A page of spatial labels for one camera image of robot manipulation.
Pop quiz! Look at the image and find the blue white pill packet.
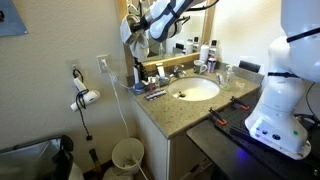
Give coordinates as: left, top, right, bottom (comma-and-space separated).
145, 90, 167, 101

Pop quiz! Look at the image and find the white wall outlet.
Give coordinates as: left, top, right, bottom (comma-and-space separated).
97, 55, 109, 73

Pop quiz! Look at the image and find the white round waste basket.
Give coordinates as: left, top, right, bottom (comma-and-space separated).
112, 138, 144, 174

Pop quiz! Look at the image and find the chrome sink faucet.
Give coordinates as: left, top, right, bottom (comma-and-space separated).
173, 64, 187, 78

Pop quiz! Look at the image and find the blue mouthwash bottle black cap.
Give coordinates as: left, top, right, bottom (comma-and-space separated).
209, 40, 217, 57

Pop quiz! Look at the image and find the black bin with liner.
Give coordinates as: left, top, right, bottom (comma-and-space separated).
0, 135, 74, 180

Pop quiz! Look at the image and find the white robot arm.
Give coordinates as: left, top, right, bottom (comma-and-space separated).
245, 0, 320, 160

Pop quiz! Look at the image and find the white wall hair dryer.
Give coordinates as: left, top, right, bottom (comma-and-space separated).
70, 68, 100, 112

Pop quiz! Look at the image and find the grey tray of toiletries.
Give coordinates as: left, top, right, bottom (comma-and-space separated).
158, 77, 169, 87

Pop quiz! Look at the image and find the black perforated mounting board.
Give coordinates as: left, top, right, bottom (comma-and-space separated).
211, 102, 320, 180

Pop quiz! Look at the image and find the clear soap pump bottle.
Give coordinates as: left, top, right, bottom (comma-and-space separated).
224, 65, 234, 90

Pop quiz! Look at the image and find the blue round lid container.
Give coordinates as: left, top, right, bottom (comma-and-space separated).
133, 82, 145, 94

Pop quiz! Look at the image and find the orange black clamp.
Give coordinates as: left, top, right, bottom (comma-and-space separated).
230, 96, 250, 110
209, 107, 227, 126

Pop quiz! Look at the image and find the black object at counter corner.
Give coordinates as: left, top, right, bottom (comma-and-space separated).
239, 60, 261, 73

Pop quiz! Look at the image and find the white power cable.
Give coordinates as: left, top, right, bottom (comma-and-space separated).
101, 59, 150, 180

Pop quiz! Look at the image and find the blue white toothpaste box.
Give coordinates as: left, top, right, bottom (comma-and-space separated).
216, 73, 224, 86

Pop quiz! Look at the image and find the tall white spray bottle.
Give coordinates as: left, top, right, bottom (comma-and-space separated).
199, 44, 209, 62

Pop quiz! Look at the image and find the dark glass bottle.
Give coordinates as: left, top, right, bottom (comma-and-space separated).
134, 58, 147, 81

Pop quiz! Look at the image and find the white tube in tray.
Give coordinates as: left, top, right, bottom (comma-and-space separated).
156, 63, 165, 78

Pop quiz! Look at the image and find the white towel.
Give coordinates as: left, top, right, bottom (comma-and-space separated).
120, 14, 149, 62

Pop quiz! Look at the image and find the grey green mug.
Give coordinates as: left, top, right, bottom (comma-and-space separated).
193, 60, 207, 74

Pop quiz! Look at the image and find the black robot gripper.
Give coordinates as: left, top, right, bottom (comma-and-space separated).
130, 18, 150, 32

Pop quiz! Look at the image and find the white oval sink basin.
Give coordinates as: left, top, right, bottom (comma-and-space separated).
168, 77, 220, 101

